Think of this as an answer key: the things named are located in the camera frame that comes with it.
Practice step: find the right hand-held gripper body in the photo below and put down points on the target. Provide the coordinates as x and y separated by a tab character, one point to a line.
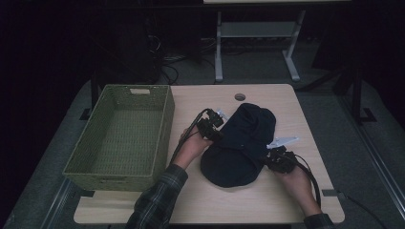
281	160

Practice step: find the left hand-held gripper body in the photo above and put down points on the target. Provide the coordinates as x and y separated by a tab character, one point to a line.
210	127

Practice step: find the white-framed background table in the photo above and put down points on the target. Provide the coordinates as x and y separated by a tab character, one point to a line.
256	29

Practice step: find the black cloth hat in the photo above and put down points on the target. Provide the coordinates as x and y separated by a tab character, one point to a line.
238	149

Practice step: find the person's left hand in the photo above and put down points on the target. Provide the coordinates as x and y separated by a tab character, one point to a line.
191	149

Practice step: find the grey tape strip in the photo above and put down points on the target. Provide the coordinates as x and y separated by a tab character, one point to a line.
330	192

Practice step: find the person's right hand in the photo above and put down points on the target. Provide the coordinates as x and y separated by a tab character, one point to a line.
301	191

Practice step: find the metal floor rail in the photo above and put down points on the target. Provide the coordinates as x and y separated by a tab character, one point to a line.
379	165

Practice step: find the green woven basket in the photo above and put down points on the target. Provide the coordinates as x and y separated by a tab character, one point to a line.
127	140

